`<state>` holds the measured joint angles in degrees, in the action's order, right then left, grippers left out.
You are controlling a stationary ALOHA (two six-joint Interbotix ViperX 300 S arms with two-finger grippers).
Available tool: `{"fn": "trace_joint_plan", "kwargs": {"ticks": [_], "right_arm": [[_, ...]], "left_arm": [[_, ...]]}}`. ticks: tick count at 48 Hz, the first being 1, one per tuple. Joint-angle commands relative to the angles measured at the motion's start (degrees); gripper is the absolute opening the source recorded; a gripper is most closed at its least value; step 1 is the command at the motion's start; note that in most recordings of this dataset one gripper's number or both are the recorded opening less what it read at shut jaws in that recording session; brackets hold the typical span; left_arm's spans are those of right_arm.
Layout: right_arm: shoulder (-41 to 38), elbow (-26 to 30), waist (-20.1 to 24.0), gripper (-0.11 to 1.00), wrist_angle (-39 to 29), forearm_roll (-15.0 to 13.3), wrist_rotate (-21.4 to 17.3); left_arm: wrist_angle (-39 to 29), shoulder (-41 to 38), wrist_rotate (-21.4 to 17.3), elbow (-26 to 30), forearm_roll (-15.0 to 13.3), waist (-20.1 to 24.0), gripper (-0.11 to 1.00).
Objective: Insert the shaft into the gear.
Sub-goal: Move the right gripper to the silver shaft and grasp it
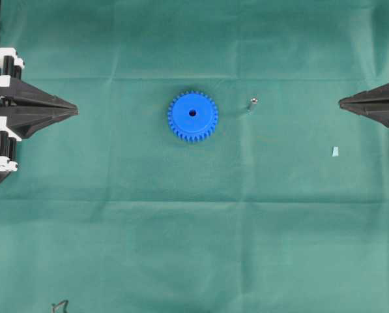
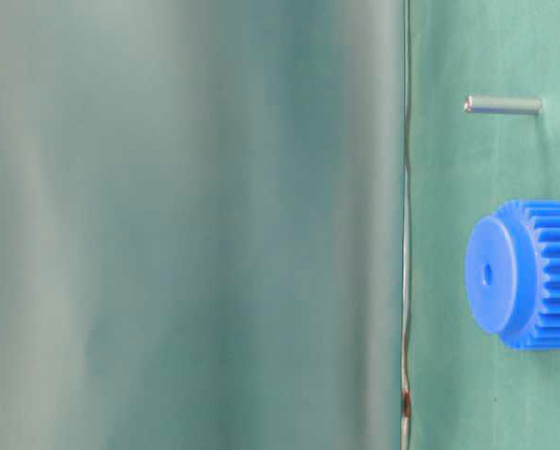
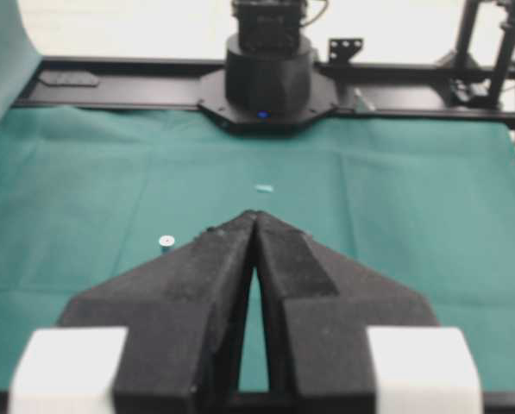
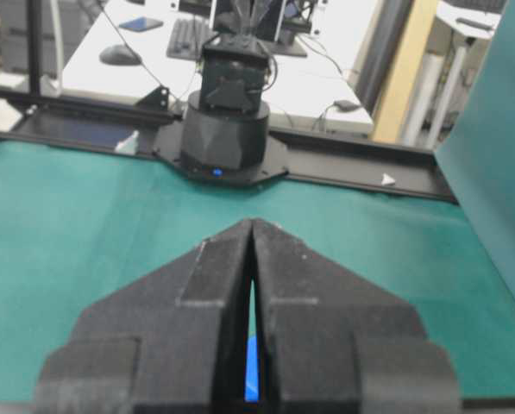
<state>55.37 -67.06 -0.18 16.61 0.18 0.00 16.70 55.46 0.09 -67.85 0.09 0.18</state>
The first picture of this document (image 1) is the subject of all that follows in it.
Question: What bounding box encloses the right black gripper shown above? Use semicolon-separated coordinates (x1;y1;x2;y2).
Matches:
339;83;389;128

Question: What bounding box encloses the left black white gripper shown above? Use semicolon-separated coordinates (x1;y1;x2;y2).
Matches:
0;48;78;172

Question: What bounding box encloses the blue plastic gear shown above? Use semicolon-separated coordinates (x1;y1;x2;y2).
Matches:
167;91;219;143

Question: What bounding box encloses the light blue tape piece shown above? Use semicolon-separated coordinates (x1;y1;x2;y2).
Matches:
332;146;339;157

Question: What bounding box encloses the green table cloth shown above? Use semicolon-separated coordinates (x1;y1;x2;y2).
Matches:
0;1;389;312

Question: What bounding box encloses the thin bent wire clip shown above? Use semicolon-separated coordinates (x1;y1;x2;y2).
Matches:
51;299;69;313

